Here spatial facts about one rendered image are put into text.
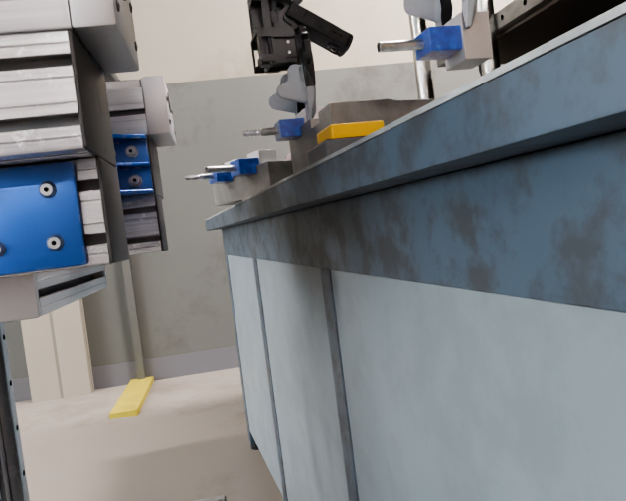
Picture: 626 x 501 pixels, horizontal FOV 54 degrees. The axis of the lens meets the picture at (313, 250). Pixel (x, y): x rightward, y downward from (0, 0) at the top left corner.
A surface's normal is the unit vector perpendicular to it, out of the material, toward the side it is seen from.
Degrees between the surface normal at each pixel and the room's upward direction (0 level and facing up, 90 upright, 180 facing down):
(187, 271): 90
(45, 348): 90
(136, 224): 90
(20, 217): 90
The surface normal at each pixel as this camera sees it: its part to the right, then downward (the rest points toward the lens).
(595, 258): -0.96, 0.13
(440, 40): 0.25, 0.00
